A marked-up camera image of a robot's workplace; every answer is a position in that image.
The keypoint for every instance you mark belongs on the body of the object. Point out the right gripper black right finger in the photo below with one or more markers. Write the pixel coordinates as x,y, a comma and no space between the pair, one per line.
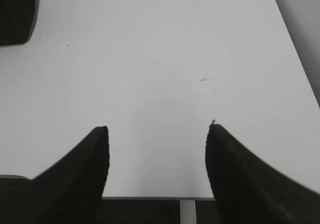
248,190

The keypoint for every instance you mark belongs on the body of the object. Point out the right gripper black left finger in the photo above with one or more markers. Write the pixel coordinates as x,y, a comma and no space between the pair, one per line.
70,191

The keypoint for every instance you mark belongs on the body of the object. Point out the black canvas tote bag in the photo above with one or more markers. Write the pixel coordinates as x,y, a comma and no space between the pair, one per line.
16,21

